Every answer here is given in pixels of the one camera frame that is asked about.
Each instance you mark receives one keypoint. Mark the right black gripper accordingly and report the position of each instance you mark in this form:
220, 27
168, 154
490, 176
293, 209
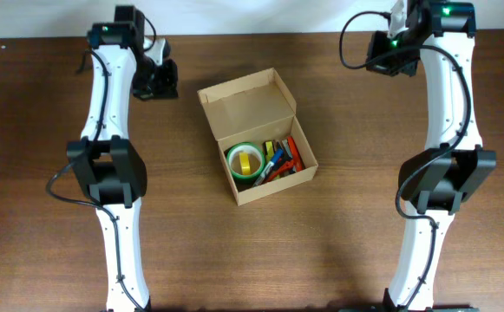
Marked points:
376, 62

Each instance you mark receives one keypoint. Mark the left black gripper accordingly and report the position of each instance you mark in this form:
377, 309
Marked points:
168, 87

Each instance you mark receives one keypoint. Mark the brown cardboard box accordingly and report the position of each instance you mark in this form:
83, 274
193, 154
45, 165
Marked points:
254, 109

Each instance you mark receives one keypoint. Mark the small yellow tape roll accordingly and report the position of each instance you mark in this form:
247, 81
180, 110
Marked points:
245, 164

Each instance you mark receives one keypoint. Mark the green tape roll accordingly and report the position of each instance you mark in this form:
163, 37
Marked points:
257, 162

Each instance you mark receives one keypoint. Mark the yellow highlighter pen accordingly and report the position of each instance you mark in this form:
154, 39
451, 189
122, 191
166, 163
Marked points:
269, 150

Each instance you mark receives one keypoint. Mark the red black stapler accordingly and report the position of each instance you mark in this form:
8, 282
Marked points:
292, 150

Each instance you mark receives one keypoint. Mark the blue white marker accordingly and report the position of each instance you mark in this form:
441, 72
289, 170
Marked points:
270, 164

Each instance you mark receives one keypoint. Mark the orange utility knife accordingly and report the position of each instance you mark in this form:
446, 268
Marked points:
287, 166

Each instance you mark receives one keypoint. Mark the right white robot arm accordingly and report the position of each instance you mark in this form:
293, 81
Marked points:
432, 185

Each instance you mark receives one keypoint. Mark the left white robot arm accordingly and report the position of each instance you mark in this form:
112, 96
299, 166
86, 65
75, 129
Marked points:
110, 172

